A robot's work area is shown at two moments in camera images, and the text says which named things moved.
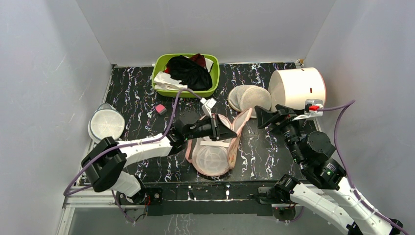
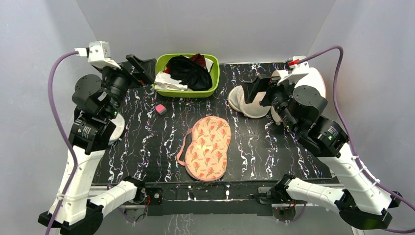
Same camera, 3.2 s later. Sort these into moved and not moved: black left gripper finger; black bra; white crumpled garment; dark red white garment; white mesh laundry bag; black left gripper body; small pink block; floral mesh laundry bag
Moved: black left gripper finger; floral mesh laundry bag; black left gripper body
Not moved: black bra; small pink block; white crumpled garment; dark red white garment; white mesh laundry bag
